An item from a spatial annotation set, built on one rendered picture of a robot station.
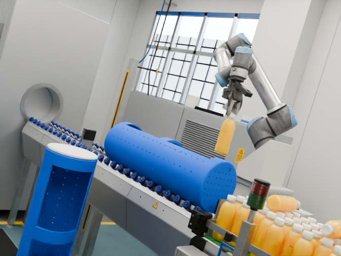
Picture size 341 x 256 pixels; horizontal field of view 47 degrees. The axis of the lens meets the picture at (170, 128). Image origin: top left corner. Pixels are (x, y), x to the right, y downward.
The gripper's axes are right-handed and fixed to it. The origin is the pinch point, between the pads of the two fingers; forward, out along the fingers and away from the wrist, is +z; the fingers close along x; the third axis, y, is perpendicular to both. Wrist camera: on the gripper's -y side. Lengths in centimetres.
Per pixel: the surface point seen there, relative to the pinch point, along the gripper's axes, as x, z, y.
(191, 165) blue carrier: 12.6, 29.9, 7.8
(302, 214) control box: -28, 40, -34
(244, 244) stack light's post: 33, 52, -49
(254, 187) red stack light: 35, 32, -50
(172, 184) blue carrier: 13.3, 42.0, 18.0
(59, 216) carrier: 41, 78, 77
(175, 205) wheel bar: 11, 52, 14
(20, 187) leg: 21, 85, 200
